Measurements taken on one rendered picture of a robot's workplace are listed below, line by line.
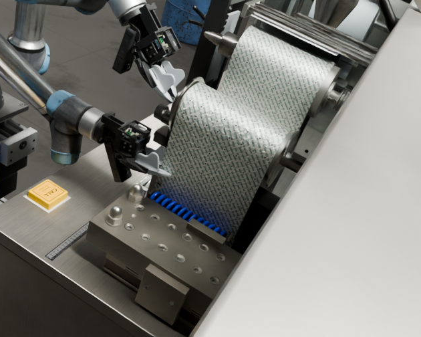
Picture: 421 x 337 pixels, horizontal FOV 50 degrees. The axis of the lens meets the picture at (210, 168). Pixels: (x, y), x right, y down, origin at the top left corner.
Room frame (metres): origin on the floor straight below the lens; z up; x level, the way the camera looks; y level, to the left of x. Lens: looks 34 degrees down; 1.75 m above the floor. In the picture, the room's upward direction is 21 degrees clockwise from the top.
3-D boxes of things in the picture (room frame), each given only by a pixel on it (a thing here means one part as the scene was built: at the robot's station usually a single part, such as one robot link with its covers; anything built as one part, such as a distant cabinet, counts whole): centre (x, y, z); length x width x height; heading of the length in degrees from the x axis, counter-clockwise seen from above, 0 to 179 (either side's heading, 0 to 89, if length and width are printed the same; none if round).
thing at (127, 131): (0.91, 0.23, 1.12); 0.12 x 0.08 x 0.09; 75
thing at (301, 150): (0.87, -0.19, 1.28); 0.06 x 0.05 x 0.02; 75
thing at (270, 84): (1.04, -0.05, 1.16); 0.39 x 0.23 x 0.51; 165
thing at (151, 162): (0.87, 0.13, 1.11); 0.09 x 0.03 x 0.06; 74
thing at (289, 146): (0.88, -0.14, 1.25); 0.15 x 0.01 x 0.15; 165
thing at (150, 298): (0.63, 0.00, 0.96); 0.10 x 0.03 x 0.11; 75
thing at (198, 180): (0.85, 0.00, 1.11); 0.23 x 0.01 x 0.18; 75
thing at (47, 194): (0.85, 0.37, 0.91); 0.07 x 0.07 x 0.02; 75
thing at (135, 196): (0.82, 0.14, 1.05); 0.04 x 0.04 x 0.04
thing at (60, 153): (0.97, 0.39, 1.01); 0.11 x 0.08 x 0.11; 32
